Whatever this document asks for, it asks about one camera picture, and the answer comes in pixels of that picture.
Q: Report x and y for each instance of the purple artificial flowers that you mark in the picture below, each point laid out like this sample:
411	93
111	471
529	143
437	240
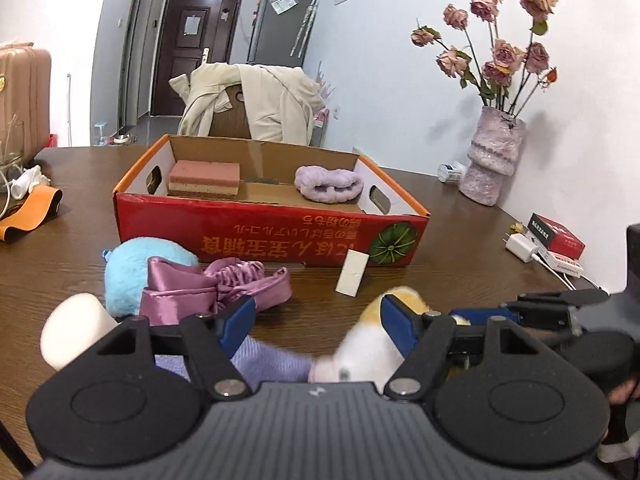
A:
326	85

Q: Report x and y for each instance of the dark brown door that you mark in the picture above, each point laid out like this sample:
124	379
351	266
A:
180	70

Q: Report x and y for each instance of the pink suitcase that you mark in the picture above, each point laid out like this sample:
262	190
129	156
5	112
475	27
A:
25	95

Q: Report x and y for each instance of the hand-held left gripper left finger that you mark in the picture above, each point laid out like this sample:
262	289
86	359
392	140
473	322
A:
239	322

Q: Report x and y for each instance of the pink sponge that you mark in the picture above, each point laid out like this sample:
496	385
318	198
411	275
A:
205	177

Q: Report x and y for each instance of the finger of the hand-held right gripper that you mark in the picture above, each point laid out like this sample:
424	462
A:
492	316
560	297

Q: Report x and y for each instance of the purple satin headband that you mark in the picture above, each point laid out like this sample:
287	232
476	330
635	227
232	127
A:
175	290

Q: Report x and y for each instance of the brown chair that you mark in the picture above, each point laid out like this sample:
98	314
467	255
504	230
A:
230	117

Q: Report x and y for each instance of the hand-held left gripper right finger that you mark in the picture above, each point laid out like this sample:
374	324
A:
397	325

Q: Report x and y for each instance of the red cardboard box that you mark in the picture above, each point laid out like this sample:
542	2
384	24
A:
280	230

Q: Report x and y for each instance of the grey refrigerator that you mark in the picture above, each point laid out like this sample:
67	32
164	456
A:
277	30

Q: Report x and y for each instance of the beige coat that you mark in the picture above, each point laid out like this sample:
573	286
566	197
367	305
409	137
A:
270	105

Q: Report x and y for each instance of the blue fluffy plush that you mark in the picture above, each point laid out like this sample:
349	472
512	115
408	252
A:
127	275

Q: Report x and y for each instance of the dried pink roses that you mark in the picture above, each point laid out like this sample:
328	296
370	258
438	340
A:
500	60

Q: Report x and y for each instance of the white orange plush toy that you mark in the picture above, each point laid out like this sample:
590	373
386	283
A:
367	355

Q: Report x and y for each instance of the lavender cloth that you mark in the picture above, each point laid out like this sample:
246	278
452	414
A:
275	362

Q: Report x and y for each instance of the white charger plug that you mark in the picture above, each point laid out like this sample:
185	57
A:
520	249

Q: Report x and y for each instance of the purple fluffy headband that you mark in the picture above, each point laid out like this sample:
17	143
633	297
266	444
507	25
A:
327	187

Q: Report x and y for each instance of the pink textured vase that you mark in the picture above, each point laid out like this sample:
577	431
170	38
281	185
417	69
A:
490	160

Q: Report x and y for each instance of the small white block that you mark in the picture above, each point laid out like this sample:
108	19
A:
352	272

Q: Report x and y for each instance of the white folded umbrella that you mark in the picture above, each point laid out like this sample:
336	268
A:
305	25

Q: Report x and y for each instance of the white round puff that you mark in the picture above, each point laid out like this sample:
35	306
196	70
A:
72	327

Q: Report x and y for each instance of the clear glass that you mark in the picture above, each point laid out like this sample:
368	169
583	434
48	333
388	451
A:
11	145

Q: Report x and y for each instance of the white power strip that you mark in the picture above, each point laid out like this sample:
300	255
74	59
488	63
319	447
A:
562	264

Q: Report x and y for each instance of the red white small box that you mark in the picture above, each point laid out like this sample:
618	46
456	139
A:
560	237

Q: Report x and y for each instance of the person's right hand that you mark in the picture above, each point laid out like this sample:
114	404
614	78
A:
625	392

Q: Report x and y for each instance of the small white jar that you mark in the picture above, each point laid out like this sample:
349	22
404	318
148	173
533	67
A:
452	172

